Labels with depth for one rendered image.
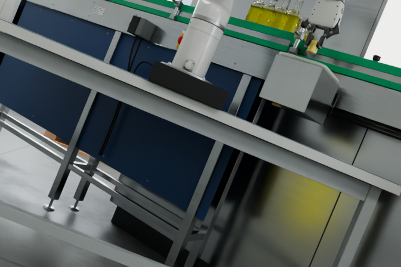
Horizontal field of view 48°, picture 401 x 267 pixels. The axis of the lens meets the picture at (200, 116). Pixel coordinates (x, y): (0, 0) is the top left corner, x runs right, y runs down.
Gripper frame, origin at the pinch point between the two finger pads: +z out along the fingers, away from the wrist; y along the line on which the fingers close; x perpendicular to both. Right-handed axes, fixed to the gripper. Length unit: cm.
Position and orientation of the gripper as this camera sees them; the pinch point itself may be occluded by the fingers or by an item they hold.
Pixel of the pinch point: (315, 41)
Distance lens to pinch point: 163.3
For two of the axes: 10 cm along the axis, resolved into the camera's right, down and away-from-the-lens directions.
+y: -7.9, -3.3, 5.2
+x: -4.8, -1.8, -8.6
